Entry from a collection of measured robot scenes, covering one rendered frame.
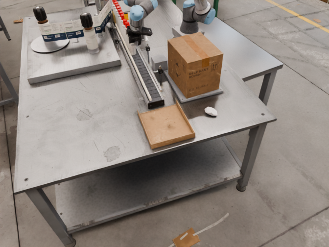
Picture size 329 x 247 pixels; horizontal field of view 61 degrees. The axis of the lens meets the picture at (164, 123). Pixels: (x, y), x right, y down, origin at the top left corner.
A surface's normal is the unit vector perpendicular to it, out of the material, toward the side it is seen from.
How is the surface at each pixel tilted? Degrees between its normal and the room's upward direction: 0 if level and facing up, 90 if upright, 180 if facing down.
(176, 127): 0
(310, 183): 0
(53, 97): 0
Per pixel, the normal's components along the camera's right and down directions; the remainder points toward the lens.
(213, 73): 0.39, 0.65
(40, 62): -0.04, -0.70
